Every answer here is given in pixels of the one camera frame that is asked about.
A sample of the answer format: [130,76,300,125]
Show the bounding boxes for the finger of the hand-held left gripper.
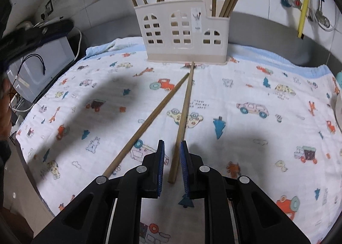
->
[35,19,75,44]

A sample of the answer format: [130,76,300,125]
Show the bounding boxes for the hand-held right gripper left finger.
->
[32,140,165,244]

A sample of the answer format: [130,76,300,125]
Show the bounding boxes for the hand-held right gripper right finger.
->
[180,140,312,244]

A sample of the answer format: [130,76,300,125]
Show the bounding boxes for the long wooden chopstick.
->
[167,61,195,183]
[102,73,190,179]

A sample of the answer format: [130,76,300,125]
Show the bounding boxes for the cream plastic utensil holder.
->
[134,0,231,66]

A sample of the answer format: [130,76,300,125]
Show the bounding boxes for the person's left forearm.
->
[0,78,14,170]

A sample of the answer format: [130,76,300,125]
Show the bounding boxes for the white microwave oven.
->
[5,37,77,103]

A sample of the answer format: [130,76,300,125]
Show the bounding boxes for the printed cartoon blanket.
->
[15,37,342,244]

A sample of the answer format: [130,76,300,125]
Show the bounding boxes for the yellow gas pipe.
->
[297,0,312,39]

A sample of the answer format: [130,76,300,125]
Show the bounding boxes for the white power cable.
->
[73,27,82,61]

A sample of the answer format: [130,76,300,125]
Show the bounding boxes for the black forked cable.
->
[11,54,47,92]

